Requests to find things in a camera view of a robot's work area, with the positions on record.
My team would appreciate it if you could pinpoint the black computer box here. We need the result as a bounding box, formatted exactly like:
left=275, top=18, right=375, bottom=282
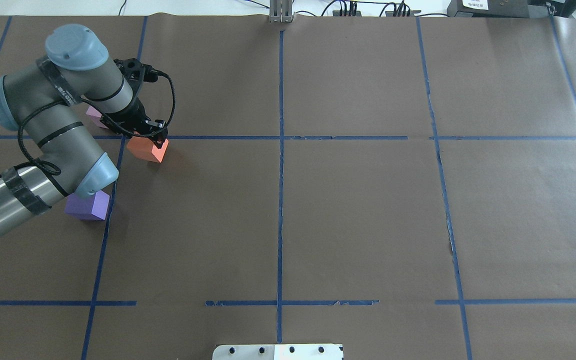
left=446, top=0, right=552, bottom=19

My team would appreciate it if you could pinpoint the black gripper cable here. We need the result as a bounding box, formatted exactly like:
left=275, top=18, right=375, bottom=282
left=17, top=70, right=177, bottom=177

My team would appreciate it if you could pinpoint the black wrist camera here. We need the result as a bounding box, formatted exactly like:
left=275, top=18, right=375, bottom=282
left=113, top=58, right=160, bottom=92

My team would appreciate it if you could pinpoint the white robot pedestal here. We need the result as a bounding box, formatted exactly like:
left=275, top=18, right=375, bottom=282
left=212, top=342, right=345, bottom=360

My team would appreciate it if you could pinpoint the pink foam block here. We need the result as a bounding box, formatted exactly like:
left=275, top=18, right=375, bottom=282
left=86, top=105, right=109, bottom=130

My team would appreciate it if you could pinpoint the black power strip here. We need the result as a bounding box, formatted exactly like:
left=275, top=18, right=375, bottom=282
left=332, top=2, right=362, bottom=18

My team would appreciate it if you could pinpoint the purple foam block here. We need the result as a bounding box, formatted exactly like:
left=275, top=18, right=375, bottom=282
left=64, top=190, right=110, bottom=221

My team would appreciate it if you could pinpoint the orange foam block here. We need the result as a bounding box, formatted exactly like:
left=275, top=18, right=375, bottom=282
left=126, top=137, right=169, bottom=164

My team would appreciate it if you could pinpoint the aluminium frame post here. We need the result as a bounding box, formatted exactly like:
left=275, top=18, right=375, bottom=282
left=269, top=0, right=295, bottom=24

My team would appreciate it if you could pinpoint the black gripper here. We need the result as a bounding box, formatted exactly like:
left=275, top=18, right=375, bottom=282
left=102, top=98, right=169, bottom=150

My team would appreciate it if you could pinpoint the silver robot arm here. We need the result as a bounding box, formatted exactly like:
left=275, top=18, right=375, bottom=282
left=0, top=23, right=172, bottom=237

